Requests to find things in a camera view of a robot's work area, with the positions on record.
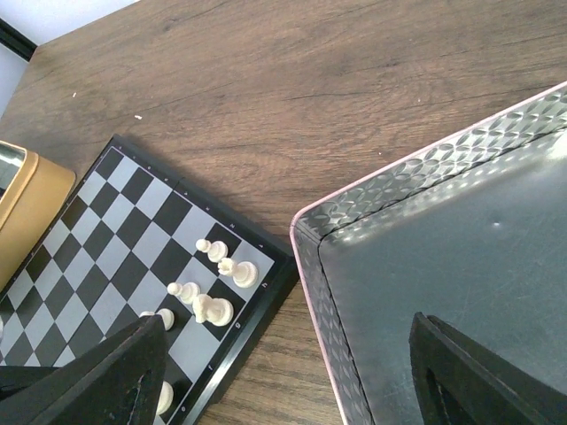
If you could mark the pink tin box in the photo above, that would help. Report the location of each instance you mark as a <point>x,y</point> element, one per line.
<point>471,229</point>

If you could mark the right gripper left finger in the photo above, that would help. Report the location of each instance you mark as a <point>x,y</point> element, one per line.
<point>118,381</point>

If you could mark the yellow tin box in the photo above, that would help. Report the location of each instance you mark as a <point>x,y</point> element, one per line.
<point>33,190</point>

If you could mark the white pawn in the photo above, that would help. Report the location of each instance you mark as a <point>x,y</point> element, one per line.
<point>215,251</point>
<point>185,292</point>
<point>167,316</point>

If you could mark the black and white chessboard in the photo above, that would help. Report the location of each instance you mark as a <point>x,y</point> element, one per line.
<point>126,232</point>

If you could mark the white bishop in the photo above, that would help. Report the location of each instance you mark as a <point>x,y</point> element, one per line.
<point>166,397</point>

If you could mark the white rook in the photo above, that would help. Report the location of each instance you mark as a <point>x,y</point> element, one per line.
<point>244,273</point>

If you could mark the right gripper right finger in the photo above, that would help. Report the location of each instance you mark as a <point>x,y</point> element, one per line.
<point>459,381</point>

